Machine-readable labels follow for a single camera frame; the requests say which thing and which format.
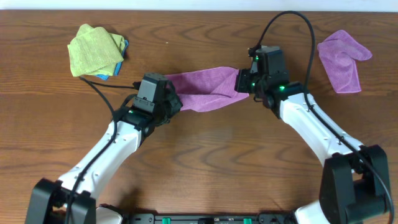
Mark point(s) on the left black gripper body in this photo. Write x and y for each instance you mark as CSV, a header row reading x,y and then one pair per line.
x,y
170,105

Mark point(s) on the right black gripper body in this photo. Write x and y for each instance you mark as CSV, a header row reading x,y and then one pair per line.
x,y
249,83

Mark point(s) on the purple cloth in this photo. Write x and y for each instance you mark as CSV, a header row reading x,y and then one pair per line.
x,y
339,53
208,89

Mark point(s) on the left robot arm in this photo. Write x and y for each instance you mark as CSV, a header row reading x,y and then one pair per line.
x,y
72,198

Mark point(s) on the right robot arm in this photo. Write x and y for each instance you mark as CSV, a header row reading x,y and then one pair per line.
x,y
355,179

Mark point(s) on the blue folded cloth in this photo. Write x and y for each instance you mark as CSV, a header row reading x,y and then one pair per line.
x,y
118,65

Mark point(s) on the green folded cloth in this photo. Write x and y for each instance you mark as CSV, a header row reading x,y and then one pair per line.
x,y
94,50

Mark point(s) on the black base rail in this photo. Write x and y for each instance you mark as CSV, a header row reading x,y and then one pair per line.
x,y
262,218

